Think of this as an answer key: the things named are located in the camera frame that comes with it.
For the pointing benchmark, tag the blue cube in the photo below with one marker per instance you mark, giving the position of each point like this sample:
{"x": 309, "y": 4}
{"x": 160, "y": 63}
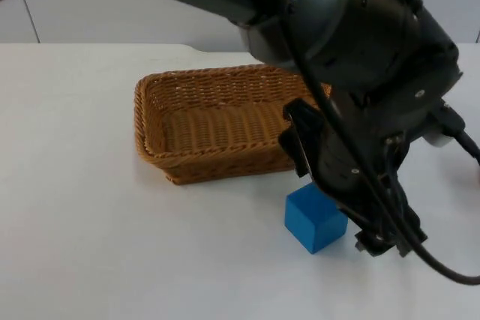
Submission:
{"x": 311, "y": 219}

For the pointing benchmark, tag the brown wicker basket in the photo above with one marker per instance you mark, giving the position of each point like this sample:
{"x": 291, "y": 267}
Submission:
{"x": 210, "y": 125}

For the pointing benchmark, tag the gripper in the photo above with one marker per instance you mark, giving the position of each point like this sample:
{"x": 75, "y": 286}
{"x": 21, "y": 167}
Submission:
{"x": 360, "y": 185}

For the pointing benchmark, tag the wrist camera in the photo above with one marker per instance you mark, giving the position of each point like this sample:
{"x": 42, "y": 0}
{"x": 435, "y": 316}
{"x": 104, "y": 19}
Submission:
{"x": 300, "y": 125}

